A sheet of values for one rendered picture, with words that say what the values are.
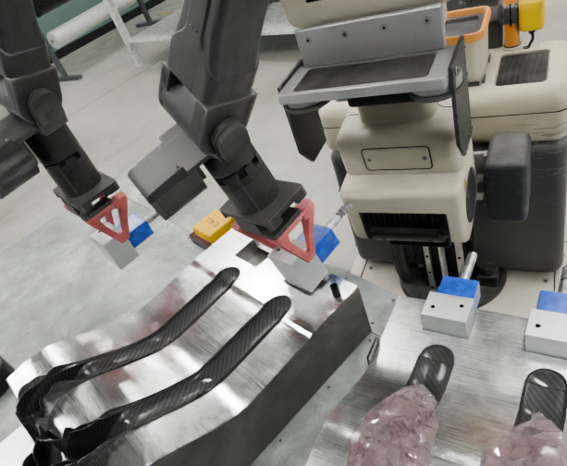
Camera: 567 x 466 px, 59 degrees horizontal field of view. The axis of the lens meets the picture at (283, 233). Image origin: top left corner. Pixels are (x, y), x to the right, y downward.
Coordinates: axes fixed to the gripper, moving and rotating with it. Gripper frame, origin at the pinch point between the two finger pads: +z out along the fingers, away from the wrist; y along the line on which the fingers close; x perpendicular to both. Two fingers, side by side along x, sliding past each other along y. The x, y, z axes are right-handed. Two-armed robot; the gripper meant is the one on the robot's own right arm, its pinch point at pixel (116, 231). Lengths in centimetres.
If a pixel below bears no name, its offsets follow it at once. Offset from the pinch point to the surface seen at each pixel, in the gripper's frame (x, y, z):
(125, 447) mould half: -17.2, 32.5, 1.8
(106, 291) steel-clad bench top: -5.6, -11.6, 15.2
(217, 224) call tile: 15.8, -0.7, 11.9
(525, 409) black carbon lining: 12, 58, 10
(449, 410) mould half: 7, 53, 9
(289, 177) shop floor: 108, -112, 98
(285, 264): 9.1, 29.6, 1.4
